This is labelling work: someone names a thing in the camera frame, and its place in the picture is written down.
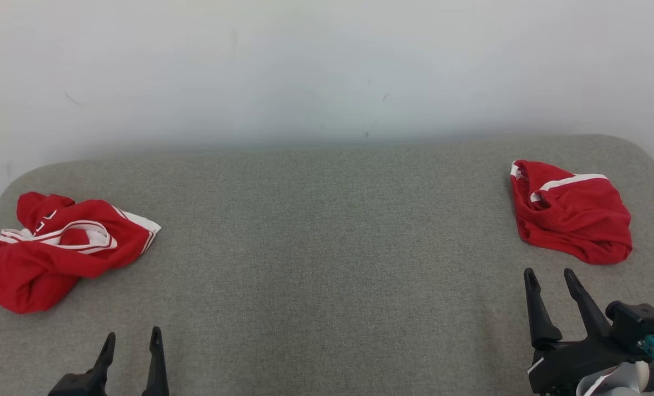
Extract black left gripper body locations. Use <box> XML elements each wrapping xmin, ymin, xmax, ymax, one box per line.
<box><xmin>48</xmin><ymin>373</ymin><xmax>107</xmax><ymax>396</ymax></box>

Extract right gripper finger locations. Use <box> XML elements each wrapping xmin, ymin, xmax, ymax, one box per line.
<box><xmin>524</xmin><ymin>268</ymin><xmax>563</xmax><ymax>350</ymax></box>
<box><xmin>563</xmin><ymin>268</ymin><xmax>612</xmax><ymax>339</ymax></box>

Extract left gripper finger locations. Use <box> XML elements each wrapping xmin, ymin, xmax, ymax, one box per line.
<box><xmin>87</xmin><ymin>332</ymin><xmax>116</xmax><ymax>381</ymax></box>
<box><xmin>142</xmin><ymin>326</ymin><xmax>169</xmax><ymax>396</ymax></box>

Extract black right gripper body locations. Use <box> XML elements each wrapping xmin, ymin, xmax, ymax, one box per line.
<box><xmin>527</xmin><ymin>334</ymin><xmax>644</xmax><ymax>394</ymax></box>

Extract red Bulls basketball shorts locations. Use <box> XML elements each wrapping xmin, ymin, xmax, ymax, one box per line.
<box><xmin>510</xmin><ymin>159</ymin><xmax>633</xmax><ymax>266</ymax></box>

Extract red Bulls basketball jersey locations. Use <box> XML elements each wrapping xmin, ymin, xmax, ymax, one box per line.
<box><xmin>0</xmin><ymin>191</ymin><xmax>161</xmax><ymax>315</ymax></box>

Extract grey fabric sofa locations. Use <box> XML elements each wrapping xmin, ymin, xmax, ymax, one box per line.
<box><xmin>0</xmin><ymin>134</ymin><xmax>654</xmax><ymax>396</ymax></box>

